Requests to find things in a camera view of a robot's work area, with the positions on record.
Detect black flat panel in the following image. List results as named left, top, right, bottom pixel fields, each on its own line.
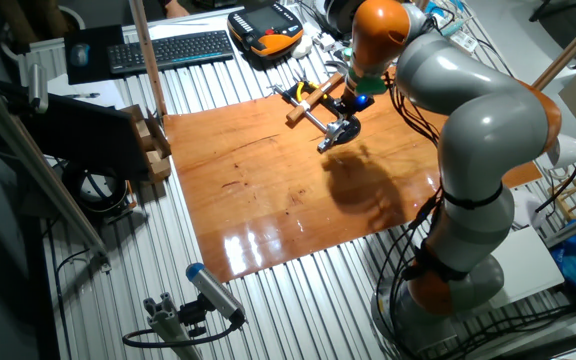
left=0, top=79, right=152, bottom=181

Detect upright wooden post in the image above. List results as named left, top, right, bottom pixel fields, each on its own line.
left=127, top=0, right=169, bottom=119

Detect white flat box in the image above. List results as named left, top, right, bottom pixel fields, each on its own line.
left=487, top=225, right=567, bottom=310

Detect black office chair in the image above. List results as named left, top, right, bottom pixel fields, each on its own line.
left=527, top=0, right=576, bottom=71

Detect yellow handled pliers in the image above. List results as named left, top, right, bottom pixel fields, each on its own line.
left=291, top=69, right=329, bottom=104

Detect large wooden board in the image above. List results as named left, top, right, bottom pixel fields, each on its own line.
left=162, top=64, right=544, bottom=285

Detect orange and black teach pendant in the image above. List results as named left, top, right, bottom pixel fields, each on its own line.
left=226, top=2, right=305, bottom=59

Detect black mouse pad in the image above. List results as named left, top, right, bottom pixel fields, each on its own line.
left=63, top=24, right=127, bottom=86

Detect slanted wooden pole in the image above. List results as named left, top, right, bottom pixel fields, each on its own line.
left=531, top=2, right=576, bottom=94

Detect wooden handle claw hammer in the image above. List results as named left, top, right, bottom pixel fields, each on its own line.
left=285, top=59, right=353, bottom=124

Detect white power adapter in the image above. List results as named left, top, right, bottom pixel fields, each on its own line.
left=315, top=30, right=337, bottom=53

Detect black camera cable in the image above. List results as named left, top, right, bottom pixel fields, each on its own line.
left=121, top=319, right=244, bottom=350

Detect white rounded object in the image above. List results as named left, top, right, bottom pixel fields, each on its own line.
left=290, top=34, right=314, bottom=60

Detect white power strip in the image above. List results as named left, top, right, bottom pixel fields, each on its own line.
left=427, top=0, right=479, bottom=56

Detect white desk lamp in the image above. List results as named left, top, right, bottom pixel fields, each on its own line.
left=510, top=133, right=576, bottom=230

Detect black base lever press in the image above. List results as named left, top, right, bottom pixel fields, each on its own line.
left=270, top=82, right=363, bottom=154

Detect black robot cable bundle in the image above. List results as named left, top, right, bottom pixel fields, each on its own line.
left=373, top=74, right=449, bottom=359

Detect grey computer mouse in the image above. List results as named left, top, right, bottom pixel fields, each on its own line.
left=69, top=42, right=91, bottom=68

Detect grey camera with blue cap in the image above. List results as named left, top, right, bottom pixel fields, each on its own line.
left=185, top=262, right=247, bottom=325

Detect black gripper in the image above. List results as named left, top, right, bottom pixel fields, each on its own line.
left=335, top=92, right=375, bottom=117

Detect long aluminium beam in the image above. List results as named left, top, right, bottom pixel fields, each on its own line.
left=0, top=69, right=112, bottom=274

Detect black filament spool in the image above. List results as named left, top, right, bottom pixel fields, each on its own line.
left=323, top=0, right=364, bottom=36

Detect stacked wooden blocks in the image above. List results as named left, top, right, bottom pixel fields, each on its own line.
left=120, top=103, right=173, bottom=184

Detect short aluminium profile mount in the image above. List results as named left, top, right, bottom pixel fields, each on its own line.
left=142, top=292, right=204, bottom=360

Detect black keyboard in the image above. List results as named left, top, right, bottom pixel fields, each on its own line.
left=106, top=29, right=235, bottom=76

